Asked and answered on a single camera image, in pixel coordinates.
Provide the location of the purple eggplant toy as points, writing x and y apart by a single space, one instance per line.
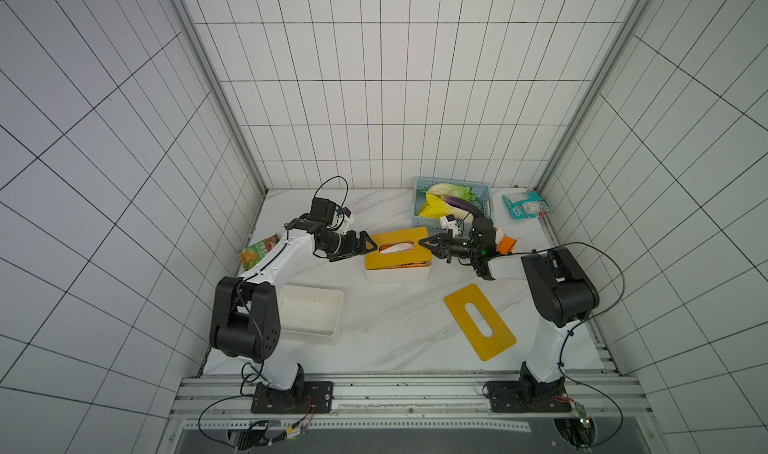
466 211

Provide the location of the orange tissue pack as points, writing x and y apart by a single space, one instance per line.
504 244
402 255

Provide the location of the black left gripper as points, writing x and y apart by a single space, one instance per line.
351 249

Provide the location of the aluminium mounting rail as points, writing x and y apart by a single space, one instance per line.
409 400

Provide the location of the white tissue sheet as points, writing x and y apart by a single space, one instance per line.
396 247

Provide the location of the green chips bag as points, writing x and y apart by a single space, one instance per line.
253 254

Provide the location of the green lettuce toy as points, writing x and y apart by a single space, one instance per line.
454 190

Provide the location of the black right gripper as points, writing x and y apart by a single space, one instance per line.
450 246

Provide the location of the white tissue box base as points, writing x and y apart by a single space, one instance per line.
396 274

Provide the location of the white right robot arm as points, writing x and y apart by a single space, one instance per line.
561 291

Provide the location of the yellow bamboo box lid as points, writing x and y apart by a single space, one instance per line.
373 260

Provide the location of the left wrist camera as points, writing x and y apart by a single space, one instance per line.
344 219

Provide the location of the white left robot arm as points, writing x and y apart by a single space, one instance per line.
245 319

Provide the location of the white empty box base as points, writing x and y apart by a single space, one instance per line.
311 314

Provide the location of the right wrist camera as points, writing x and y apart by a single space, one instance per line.
451 224

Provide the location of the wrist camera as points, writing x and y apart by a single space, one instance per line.
344 219
451 224

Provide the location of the teal snack bag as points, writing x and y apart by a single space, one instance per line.
524 205

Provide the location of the yellow cabbage toy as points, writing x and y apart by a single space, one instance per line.
435 208

